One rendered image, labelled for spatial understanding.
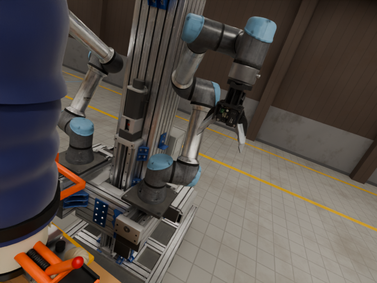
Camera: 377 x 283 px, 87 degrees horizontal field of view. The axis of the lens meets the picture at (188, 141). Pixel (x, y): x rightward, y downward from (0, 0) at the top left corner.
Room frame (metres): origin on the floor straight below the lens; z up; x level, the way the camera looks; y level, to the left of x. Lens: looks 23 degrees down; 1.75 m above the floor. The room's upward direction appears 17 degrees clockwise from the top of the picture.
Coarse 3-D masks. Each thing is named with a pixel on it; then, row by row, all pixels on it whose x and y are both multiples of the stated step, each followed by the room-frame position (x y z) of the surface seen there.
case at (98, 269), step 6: (90, 264) 0.49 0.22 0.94; (96, 264) 0.49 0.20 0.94; (96, 270) 0.47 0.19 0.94; (102, 270) 0.48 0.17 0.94; (18, 276) 0.38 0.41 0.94; (102, 276) 0.46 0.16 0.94; (108, 276) 0.46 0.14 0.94; (6, 282) 0.36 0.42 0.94; (12, 282) 0.36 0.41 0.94; (18, 282) 0.37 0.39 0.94; (24, 282) 0.37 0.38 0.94; (102, 282) 0.44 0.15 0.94; (108, 282) 0.44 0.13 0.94; (114, 282) 0.45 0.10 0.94; (120, 282) 0.46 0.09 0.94
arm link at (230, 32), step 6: (228, 30) 0.64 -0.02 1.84; (234, 30) 0.65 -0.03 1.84; (240, 30) 0.66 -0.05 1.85; (228, 36) 0.64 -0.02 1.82; (234, 36) 0.64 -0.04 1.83; (222, 42) 0.64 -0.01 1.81; (228, 42) 0.64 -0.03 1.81; (234, 42) 0.63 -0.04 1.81; (222, 48) 0.65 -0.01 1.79; (228, 48) 0.65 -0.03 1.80; (234, 48) 0.63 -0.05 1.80; (228, 54) 0.67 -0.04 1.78; (234, 54) 0.66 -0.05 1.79
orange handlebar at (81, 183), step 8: (64, 168) 0.66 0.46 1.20; (72, 176) 0.63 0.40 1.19; (80, 184) 0.60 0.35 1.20; (64, 192) 0.54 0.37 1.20; (72, 192) 0.56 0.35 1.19; (40, 248) 0.34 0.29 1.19; (48, 248) 0.35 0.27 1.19; (16, 256) 0.30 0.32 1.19; (24, 256) 0.31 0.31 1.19; (48, 256) 0.32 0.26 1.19; (56, 256) 0.33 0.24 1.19; (24, 264) 0.29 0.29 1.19; (32, 264) 0.29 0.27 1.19; (32, 272) 0.28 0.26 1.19; (40, 272) 0.28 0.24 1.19; (40, 280) 0.27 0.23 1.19; (48, 280) 0.27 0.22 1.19
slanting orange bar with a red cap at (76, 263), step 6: (72, 258) 0.28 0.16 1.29; (78, 258) 0.27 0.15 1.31; (54, 264) 0.29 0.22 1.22; (60, 264) 0.28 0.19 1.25; (66, 264) 0.27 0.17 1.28; (72, 264) 0.26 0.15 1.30; (78, 264) 0.26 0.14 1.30; (48, 270) 0.29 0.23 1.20; (54, 270) 0.28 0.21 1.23; (60, 270) 0.27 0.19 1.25; (66, 270) 0.27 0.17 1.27
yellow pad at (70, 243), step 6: (66, 234) 0.48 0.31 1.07; (60, 240) 0.43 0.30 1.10; (66, 240) 0.45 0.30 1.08; (72, 240) 0.46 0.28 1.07; (48, 246) 0.42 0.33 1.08; (54, 246) 0.43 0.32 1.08; (60, 246) 0.41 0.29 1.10; (66, 246) 0.44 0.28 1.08; (72, 246) 0.44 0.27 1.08; (78, 246) 0.45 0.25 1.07; (54, 252) 0.41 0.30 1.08; (60, 252) 0.41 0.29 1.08; (60, 258) 0.39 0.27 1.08; (90, 258) 0.43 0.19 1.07
